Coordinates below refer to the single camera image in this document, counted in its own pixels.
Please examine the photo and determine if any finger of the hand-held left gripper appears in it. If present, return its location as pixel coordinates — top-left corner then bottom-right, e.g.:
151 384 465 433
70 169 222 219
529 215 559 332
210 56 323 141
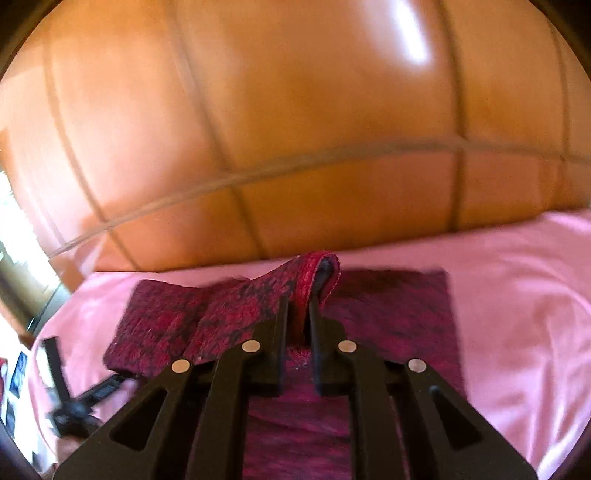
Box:
41 337 72 409
83 373 136 403

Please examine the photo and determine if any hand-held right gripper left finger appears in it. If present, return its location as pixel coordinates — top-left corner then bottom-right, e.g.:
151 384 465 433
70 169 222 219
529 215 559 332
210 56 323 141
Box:
53 295 290 480

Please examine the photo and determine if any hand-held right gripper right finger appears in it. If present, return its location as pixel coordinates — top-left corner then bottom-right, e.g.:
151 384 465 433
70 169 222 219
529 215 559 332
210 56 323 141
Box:
308 295 539 480

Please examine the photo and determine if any red and black knit sweater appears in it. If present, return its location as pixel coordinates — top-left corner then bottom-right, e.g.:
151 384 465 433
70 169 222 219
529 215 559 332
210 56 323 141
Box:
102 251 468 480

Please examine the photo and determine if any pink bedspread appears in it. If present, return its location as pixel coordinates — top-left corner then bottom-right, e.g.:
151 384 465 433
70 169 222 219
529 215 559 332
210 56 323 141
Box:
27 210 591 480

